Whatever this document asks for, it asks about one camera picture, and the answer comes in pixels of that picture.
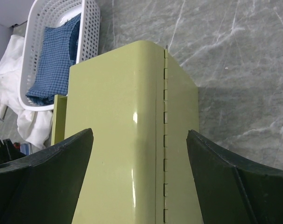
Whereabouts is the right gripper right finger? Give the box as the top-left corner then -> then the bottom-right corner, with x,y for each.
186,130 -> 283,224

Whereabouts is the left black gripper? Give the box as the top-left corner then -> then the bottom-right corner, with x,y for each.
0,139 -> 25,164

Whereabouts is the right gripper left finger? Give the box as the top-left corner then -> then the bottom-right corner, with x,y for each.
0,128 -> 93,224

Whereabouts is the blue red handled screwdriver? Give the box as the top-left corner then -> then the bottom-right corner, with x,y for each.
14,142 -> 32,155

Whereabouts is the white cloth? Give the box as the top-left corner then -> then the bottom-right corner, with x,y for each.
0,35 -> 53,150

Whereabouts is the olive green metal drawer box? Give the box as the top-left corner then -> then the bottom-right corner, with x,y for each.
64,41 -> 202,224

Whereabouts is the blue checkered cloth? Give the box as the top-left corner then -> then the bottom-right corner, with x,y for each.
26,14 -> 81,106

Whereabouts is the white plastic perforated basket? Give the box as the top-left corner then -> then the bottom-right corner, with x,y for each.
19,0 -> 100,112

